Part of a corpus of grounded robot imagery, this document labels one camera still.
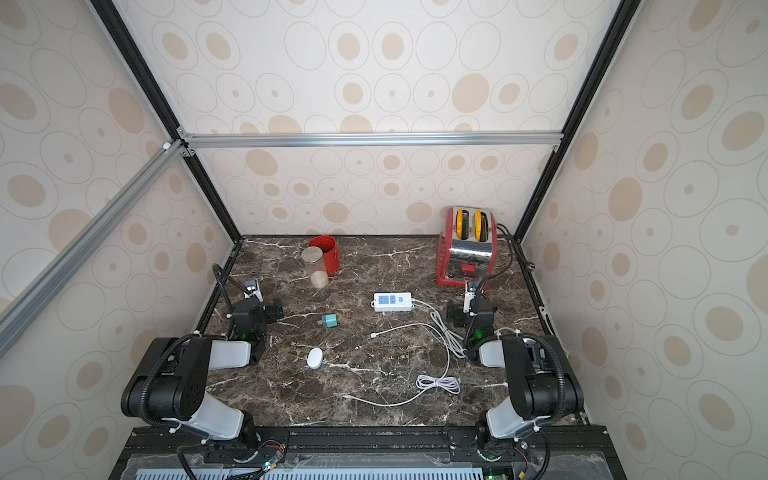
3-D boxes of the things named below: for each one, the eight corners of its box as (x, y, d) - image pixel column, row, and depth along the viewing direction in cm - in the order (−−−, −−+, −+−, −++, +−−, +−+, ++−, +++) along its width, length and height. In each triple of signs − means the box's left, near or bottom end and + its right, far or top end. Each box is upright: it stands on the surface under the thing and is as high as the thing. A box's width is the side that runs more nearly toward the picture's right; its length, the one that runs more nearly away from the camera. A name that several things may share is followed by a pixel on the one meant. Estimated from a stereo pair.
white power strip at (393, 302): (371, 312, 101) (371, 306, 98) (372, 298, 104) (372, 292, 101) (413, 312, 101) (413, 306, 98) (412, 298, 104) (412, 292, 101)
